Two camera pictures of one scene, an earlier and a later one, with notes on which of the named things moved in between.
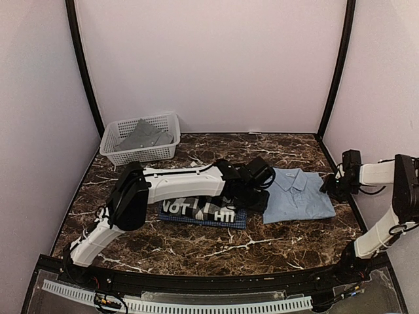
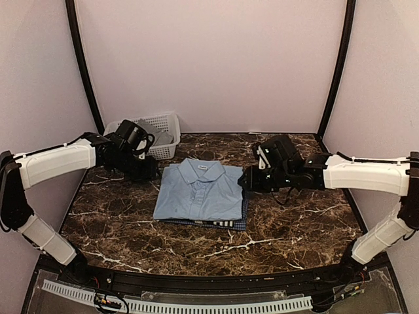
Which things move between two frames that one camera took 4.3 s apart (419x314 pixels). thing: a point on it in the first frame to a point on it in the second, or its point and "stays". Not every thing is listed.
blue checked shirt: (240, 220) stays
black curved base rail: (62, 269) stays
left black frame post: (70, 10) stays
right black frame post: (350, 11) stays
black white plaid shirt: (214, 209) to (220, 224)
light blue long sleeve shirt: (296, 194) to (200, 190)
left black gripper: (260, 206) to (148, 173)
